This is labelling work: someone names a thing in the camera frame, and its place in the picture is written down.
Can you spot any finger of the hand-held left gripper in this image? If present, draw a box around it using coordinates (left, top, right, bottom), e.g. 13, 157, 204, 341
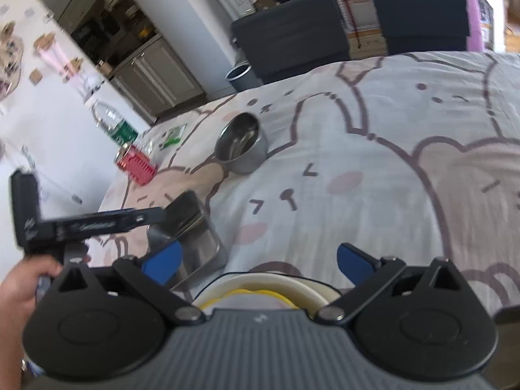
41, 207, 167, 241

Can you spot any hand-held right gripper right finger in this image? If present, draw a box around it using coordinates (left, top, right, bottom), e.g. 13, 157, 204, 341
317, 242, 472, 326

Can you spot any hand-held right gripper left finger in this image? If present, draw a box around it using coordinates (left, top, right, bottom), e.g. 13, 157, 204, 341
49, 240, 204, 326

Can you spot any large square steel container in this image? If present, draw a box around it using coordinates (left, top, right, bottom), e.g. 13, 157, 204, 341
146, 214, 229, 292

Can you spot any cream ceramic bowl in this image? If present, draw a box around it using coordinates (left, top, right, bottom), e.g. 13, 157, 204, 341
194, 273, 341, 321

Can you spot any floral yellow rim bowl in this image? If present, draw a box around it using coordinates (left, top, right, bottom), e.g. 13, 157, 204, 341
205, 288, 300, 314

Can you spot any white leaf print plate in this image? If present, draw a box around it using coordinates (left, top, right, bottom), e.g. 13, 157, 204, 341
171, 269, 350, 318

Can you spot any round steel bowl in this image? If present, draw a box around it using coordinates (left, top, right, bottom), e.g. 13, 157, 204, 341
214, 112, 269, 175

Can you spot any person's left forearm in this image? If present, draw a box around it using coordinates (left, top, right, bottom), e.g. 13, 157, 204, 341
0, 324, 26, 378

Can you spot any person's left hand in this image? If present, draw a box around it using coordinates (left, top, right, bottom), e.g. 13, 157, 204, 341
0, 258, 64, 326

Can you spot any cartoon printed tablecloth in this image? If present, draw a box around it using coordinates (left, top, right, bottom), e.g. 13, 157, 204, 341
83, 51, 520, 334

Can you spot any red drink can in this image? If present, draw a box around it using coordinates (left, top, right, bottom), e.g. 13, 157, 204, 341
115, 144, 159, 188

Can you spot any clear water bottle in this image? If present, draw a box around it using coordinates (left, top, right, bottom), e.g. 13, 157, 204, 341
91, 99, 139, 146

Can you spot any green snack packet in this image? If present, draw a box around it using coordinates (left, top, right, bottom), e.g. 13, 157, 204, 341
158, 123, 188, 151

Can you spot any beige kitchen cabinet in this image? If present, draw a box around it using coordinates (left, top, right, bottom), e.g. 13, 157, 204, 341
110, 34, 206, 125

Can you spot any grey trash bin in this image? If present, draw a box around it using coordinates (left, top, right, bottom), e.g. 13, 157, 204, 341
225, 61, 263, 92

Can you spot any dark fabric chair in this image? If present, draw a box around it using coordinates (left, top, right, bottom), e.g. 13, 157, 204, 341
231, 0, 351, 86
369, 0, 472, 56

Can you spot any pink cloth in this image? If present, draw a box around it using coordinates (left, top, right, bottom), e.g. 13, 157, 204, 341
463, 0, 485, 51

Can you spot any pink ribbon wall hanging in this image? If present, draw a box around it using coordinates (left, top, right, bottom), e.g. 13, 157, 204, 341
34, 34, 107, 99

